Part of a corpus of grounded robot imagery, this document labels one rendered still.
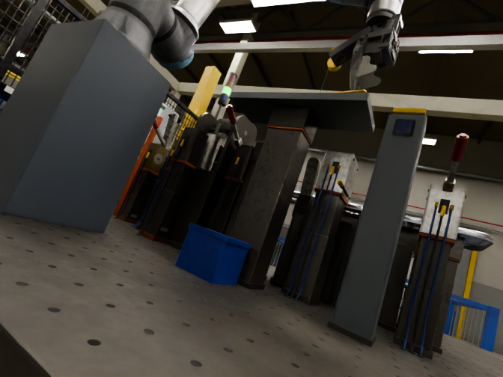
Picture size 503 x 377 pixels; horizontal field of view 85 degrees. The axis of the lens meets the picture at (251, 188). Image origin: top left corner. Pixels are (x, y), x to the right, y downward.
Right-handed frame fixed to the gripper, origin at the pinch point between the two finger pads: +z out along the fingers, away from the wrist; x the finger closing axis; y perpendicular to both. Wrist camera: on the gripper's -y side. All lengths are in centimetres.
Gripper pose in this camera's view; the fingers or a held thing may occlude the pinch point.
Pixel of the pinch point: (352, 90)
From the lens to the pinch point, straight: 77.6
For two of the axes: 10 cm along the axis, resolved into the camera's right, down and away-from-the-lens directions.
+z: -3.3, 9.3, -1.8
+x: 5.7, 3.5, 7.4
